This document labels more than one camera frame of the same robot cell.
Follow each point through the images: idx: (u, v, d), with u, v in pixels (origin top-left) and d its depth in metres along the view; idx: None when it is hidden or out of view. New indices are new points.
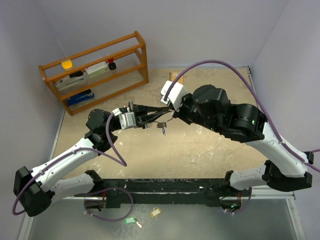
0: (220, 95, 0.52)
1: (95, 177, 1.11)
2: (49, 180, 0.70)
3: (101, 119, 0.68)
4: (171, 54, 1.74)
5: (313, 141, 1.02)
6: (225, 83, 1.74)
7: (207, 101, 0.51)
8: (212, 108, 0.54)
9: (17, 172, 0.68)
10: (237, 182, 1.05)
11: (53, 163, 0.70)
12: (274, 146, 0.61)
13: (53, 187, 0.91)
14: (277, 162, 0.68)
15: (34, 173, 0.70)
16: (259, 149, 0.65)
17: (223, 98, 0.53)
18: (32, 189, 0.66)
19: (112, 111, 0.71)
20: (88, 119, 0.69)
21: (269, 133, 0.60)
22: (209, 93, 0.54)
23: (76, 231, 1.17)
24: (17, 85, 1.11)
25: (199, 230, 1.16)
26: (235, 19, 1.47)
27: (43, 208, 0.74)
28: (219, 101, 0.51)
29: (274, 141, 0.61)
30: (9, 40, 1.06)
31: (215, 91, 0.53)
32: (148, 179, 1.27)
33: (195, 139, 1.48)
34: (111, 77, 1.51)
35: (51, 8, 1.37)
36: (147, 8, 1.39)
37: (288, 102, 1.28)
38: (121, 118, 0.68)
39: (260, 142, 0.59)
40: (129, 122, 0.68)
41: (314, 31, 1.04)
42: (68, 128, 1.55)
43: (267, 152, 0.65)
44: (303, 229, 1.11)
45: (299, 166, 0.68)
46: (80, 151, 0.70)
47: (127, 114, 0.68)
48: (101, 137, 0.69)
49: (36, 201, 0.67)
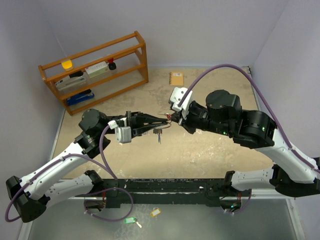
0: (234, 101, 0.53)
1: (95, 177, 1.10)
2: (39, 188, 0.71)
3: (96, 120, 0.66)
4: (171, 54, 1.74)
5: (314, 141, 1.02)
6: (225, 83, 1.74)
7: (221, 107, 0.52)
8: (224, 113, 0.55)
9: (8, 182, 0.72)
10: (239, 183, 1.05)
11: (40, 172, 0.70)
12: (283, 152, 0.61)
13: (49, 192, 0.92)
14: (287, 168, 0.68)
15: (22, 182, 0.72)
16: (268, 156, 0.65)
17: (236, 104, 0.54)
18: (21, 200, 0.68)
19: (108, 122, 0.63)
20: (82, 118, 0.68)
21: (279, 140, 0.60)
22: (223, 99, 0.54)
23: (75, 231, 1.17)
24: (17, 85, 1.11)
25: (199, 230, 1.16)
26: (235, 19, 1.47)
27: (39, 213, 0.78)
28: (233, 107, 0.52)
29: (283, 147, 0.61)
30: (9, 39, 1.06)
31: (229, 97, 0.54)
32: (148, 179, 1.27)
33: (195, 139, 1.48)
34: (111, 77, 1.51)
35: (51, 8, 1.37)
36: (147, 8, 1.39)
37: (288, 102, 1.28)
38: (116, 131, 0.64)
39: (270, 148, 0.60)
40: (124, 137, 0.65)
41: (314, 31, 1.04)
42: (68, 128, 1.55)
43: (276, 158, 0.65)
44: (303, 230, 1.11)
45: (308, 172, 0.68)
46: (69, 158, 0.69)
47: (124, 130, 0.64)
48: (92, 141, 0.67)
49: (26, 210, 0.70)
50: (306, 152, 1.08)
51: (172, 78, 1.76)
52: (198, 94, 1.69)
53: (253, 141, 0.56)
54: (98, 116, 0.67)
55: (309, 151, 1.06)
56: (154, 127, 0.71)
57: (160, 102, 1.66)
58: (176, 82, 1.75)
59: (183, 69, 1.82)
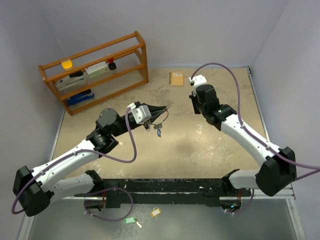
0: (209, 90, 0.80)
1: (95, 177, 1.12)
2: (49, 180, 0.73)
3: (113, 119, 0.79)
4: (171, 54, 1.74)
5: (314, 141, 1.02)
6: (225, 83, 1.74)
7: (200, 90, 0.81)
8: (202, 97, 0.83)
9: (18, 172, 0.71)
10: (236, 177, 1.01)
11: (53, 163, 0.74)
12: (233, 128, 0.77)
13: (53, 188, 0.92)
14: (247, 147, 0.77)
15: (34, 173, 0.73)
16: (231, 135, 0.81)
17: (210, 94, 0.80)
18: (33, 189, 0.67)
19: (128, 106, 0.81)
20: (100, 116, 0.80)
21: (232, 119, 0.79)
22: (206, 87, 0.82)
23: (75, 231, 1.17)
24: (17, 86, 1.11)
25: (199, 230, 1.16)
26: (234, 20, 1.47)
27: (42, 209, 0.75)
28: (206, 93, 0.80)
29: (235, 125, 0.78)
30: (9, 40, 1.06)
31: (209, 88, 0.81)
32: (148, 179, 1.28)
33: (195, 139, 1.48)
34: (111, 77, 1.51)
35: (51, 8, 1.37)
36: (147, 8, 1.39)
37: (287, 103, 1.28)
38: (137, 111, 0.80)
39: (223, 124, 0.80)
40: (145, 113, 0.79)
41: (314, 31, 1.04)
42: (68, 128, 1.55)
43: (234, 136, 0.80)
44: (303, 230, 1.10)
45: (261, 150, 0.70)
46: (81, 153, 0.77)
47: (142, 107, 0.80)
48: (103, 140, 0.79)
49: (36, 201, 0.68)
50: (306, 152, 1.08)
51: (172, 78, 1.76)
52: None
53: (212, 120, 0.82)
54: (116, 116, 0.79)
55: (310, 151, 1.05)
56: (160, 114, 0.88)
57: (160, 102, 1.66)
58: (176, 82, 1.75)
59: (183, 69, 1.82)
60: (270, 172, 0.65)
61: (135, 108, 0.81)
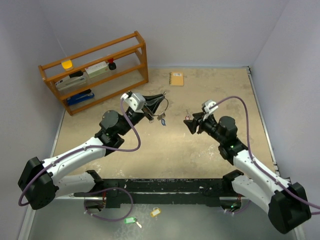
0: (232, 128, 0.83)
1: (96, 176, 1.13)
2: (59, 172, 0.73)
3: (115, 119, 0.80)
4: (171, 54, 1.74)
5: (314, 141, 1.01)
6: (225, 83, 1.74)
7: (224, 127, 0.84)
8: (223, 131, 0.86)
9: (28, 162, 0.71)
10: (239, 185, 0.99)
11: (64, 156, 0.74)
12: (245, 163, 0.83)
13: (58, 183, 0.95)
14: (258, 181, 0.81)
15: (45, 164, 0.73)
16: (245, 170, 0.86)
17: (231, 132, 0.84)
18: (42, 179, 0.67)
19: (120, 97, 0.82)
20: (102, 118, 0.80)
21: (243, 154, 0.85)
22: (229, 124, 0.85)
23: (75, 230, 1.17)
24: (17, 86, 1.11)
25: (199, 230, 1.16)
26: (235, 20, 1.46)
27: (48, 200, 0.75)
28: (229, 130, 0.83)
29: (246, 160, 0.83)
30: (9, 40, 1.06)
31: (231, 125, 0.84)
32: (148, 179, 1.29)
33: (195, 139, 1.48)
34: (111, 77, 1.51)
35: (51, 8, 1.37)
36: (147, 8, 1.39)
37: (287, 103, 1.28)
38: (131, 99, 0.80)
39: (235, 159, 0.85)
40: (138, 98, 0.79)
41: (314, 31, 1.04)
42: (68, 128, 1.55)
43: (248, 171, 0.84)
44: (303, 229, 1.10)
45: (270, 184, 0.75)
46: (90, 149, 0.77)
47: (135, 94, 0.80)
48: (109, 139, 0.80)
49: (44, 192, 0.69)
50: (307, 153, 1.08)
51: (172, 78, 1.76)
52: (198, 94, 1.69)
53: (225, 154, 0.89)
54: (117, 116, 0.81)
55: (310, 151, 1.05)
56: (159, 102, 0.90)
57: None
58: (176, 81, 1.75)
59: (183, 68, 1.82)
60: (279, 204, 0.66)
61: (128, 97, 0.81)
